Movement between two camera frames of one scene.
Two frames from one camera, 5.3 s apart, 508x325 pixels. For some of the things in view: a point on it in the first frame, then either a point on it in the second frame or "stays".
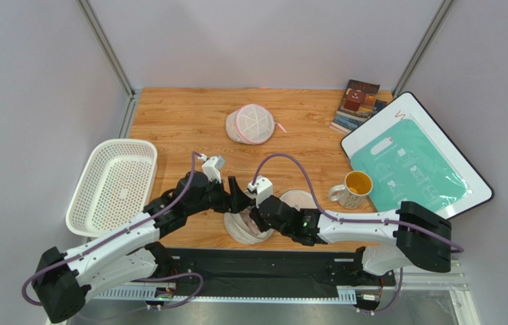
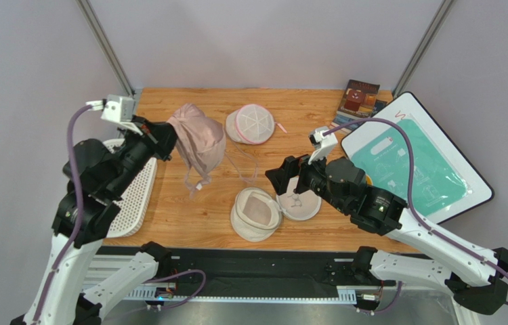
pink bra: [254, 227] to [200, 140]
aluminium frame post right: [434, 27] stays
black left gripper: [234, 201] to [160, 137]
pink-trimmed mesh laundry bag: [251, 124] stays
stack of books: [357, 103] stays
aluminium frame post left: [95, 24] stays
